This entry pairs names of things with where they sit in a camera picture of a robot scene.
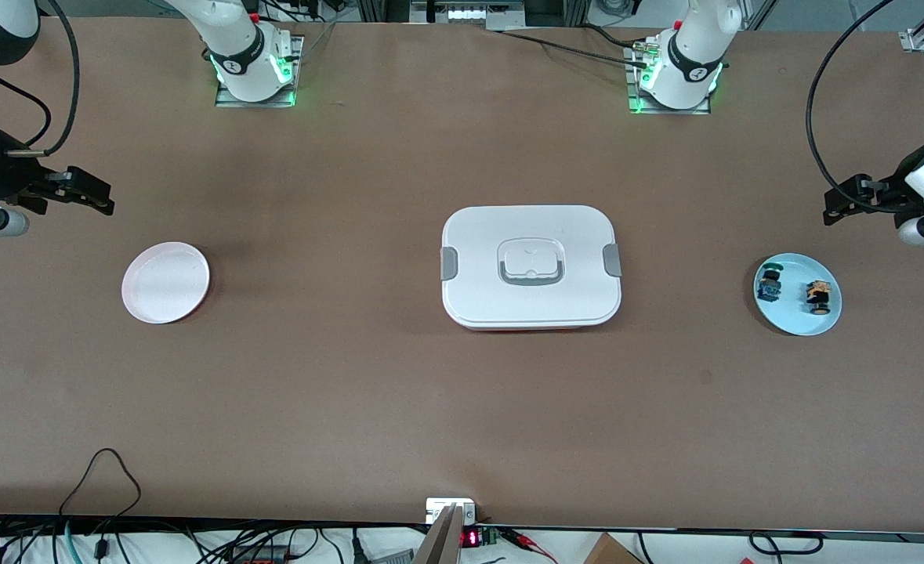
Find white lidded box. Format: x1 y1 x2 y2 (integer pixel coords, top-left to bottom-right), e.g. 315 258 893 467
440 205 623 331

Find brown cardboard box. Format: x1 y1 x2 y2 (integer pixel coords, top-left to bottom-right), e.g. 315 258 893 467
583 533 643 564

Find pink round plate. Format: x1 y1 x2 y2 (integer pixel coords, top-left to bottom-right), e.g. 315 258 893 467
121 242 211 325

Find light blue round plate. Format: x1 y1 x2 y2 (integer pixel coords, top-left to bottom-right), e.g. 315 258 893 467
753 253 843 337

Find white table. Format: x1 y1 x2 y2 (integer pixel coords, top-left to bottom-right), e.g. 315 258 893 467
0 526 924 564

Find white power strip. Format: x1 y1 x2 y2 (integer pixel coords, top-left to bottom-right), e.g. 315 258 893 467
411 0 525 31

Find red clip leads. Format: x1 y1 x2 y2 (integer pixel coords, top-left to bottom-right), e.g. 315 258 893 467
501 526 560 564

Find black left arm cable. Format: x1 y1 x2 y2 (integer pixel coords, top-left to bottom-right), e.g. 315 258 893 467
805 0 901 214

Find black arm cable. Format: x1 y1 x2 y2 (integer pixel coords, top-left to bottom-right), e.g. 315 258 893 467
805 0 901 214
0 0 81 157

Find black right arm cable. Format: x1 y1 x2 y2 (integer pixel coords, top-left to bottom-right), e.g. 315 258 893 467
0 0 81 157

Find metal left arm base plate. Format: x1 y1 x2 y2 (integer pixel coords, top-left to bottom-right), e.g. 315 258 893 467
626 39 712 116

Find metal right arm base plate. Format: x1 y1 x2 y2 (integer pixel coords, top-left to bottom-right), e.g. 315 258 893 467
215 35 304 108

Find thin black cable loop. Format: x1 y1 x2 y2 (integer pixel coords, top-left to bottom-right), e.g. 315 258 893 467
58 448 143 541

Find black base connector cable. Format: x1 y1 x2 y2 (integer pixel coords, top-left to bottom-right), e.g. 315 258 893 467
497 26 650 68

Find teal cable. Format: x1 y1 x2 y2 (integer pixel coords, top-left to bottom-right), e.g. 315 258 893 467
53 521 80 564

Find white metal bracket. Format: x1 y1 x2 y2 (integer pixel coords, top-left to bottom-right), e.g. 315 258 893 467
426 498 478 526

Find tan camera stand beam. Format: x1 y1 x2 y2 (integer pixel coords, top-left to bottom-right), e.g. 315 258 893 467
411 505 466 564

